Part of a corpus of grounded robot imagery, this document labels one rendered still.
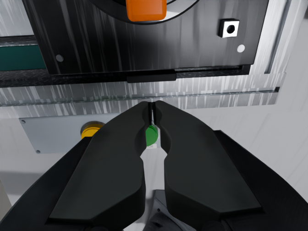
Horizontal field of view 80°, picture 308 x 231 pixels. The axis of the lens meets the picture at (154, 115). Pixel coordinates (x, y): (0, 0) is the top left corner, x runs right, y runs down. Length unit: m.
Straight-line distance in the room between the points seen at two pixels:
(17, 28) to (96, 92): 0.13
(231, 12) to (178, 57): 0.07
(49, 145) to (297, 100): 0.46
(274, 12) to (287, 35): 0.03
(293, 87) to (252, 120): 0.10
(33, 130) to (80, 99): 0.09
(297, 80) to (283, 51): 0.17
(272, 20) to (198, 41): 0.08
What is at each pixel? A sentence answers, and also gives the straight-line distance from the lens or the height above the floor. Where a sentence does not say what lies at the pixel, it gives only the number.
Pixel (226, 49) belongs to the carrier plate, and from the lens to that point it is 0.23.
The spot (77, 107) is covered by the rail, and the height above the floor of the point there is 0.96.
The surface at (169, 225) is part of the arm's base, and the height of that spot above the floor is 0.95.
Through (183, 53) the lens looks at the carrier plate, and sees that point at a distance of 0.22.
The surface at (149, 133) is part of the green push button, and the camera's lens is 0.26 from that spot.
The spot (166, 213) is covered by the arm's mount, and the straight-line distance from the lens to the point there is 0.52.
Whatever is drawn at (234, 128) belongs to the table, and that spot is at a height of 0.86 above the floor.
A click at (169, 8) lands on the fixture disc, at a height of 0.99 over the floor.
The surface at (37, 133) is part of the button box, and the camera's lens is 0.32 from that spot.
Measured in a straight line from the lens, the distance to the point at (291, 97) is 0.45.
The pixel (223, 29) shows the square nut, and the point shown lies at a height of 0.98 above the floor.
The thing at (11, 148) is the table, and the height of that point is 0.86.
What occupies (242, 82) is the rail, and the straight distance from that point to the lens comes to 0.27.
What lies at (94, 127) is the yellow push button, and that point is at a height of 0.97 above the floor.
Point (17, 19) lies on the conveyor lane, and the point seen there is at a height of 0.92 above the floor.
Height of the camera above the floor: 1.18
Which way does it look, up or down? 58 degrees down
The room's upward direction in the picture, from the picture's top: 177 degrees clockwise
